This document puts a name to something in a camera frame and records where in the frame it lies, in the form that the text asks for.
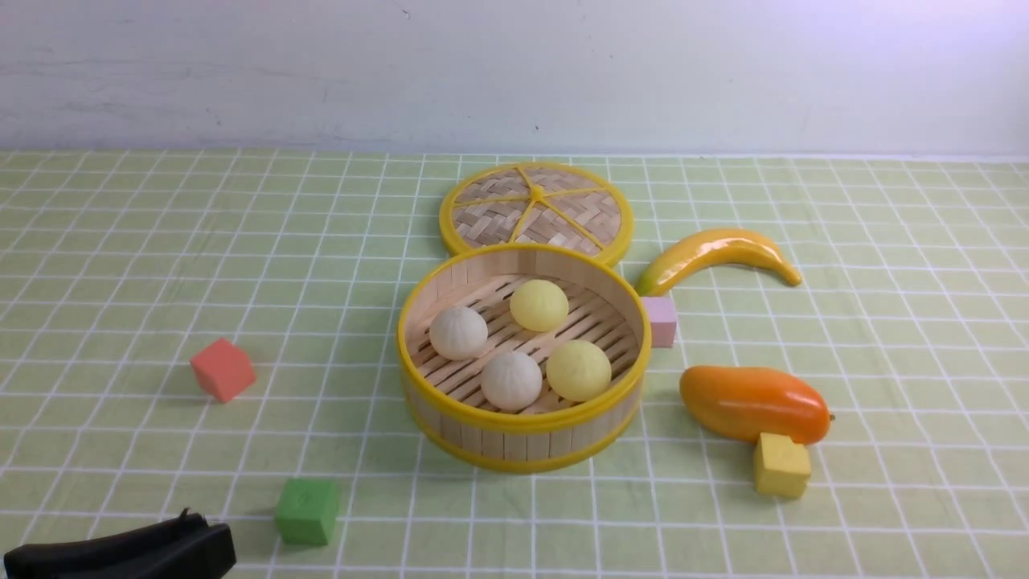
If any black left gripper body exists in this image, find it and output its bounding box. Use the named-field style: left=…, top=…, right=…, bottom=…
left=3, top=508, right=236, bottom=578

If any white bun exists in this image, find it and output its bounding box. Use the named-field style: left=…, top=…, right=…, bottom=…
left=480, top=351, right=543, bottom=412
left=428, top=306, right=489, bottom=360

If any yellow bun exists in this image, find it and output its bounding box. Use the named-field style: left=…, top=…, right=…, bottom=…
left=510, top=279, right=569, bottom=333
left=545, top=339, right=613, bottom=403

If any bamboo steamer tray yellow rim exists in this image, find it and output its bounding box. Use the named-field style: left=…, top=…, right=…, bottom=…
left=396, top=244, right=653, bottom=473

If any woven bamboo steamer lid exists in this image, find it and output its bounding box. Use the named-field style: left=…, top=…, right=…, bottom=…
left=438, top=162, right=633, bottom=266

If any green foam cube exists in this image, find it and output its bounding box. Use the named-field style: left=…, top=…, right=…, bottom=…
left=273, top=478, right=339, bottom=547

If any red foam cube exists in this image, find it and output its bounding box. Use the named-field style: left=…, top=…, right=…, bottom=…
left=190, top=338, right=256, bottom=404

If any pink foam cube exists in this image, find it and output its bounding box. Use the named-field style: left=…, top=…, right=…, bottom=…
left=641, top=294, right=678, bottom=348

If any orange plastic mango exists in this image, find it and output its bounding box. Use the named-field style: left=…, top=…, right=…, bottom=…
left=679, top=365, right=835, bottom=445

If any yellow plastic banana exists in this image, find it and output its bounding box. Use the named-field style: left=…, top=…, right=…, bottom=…
left=633, top=228, right=802, bottom=297

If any yellow foam cube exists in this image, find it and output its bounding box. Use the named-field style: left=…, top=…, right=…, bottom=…
left=752, top=433, right=812, bottom=499

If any green checkered tablecloth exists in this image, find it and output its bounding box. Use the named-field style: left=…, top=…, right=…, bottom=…
left=1, top=148, right=1028, bottom=578

